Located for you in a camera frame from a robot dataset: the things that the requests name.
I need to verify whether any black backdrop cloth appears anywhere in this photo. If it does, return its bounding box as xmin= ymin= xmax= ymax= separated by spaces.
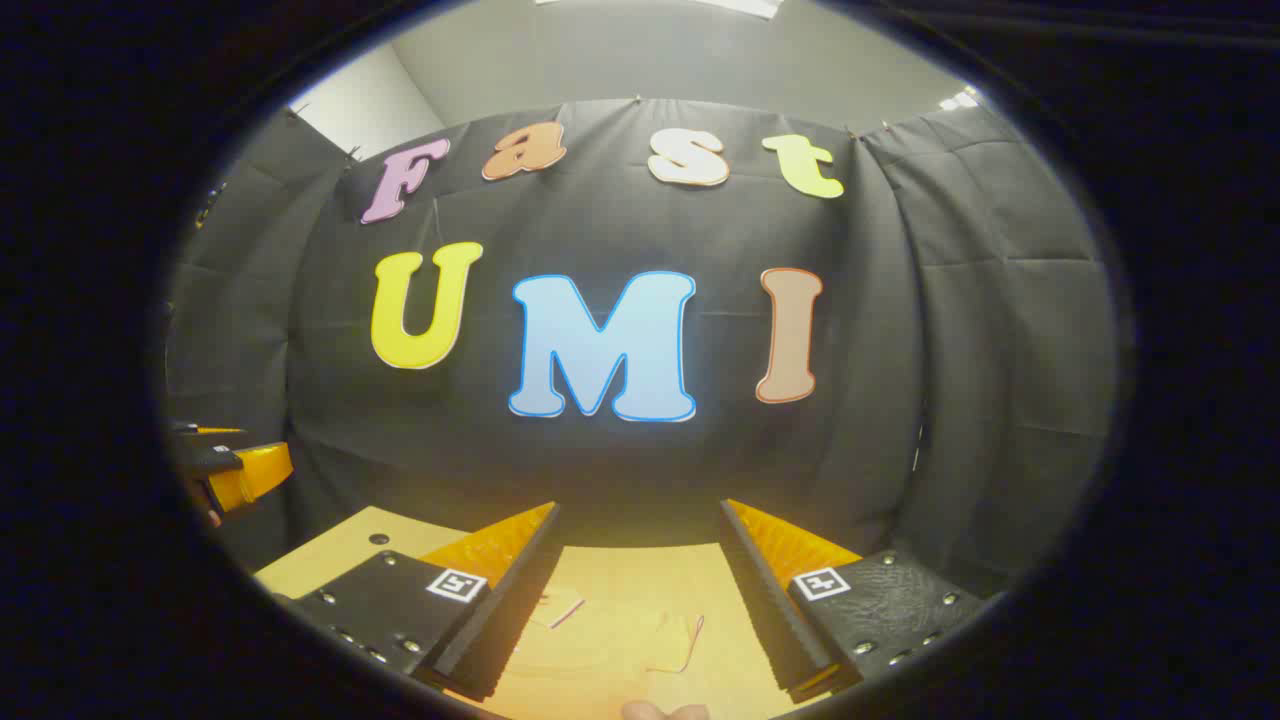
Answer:
xmin=160 ymin=97 xmax=1121 ymax=601

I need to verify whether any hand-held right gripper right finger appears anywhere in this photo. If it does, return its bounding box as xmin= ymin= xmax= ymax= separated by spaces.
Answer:
xmin=718 ymin=498 xmax=1001 ymax=706

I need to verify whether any orange T-shirt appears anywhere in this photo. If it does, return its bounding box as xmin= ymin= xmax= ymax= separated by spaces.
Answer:
xmin=500 ymin=570 xmax=791 ymax=720

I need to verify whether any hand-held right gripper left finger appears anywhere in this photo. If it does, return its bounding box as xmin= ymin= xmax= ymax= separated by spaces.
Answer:
xmin=275 ymin=500 xmax=563 ymax=703

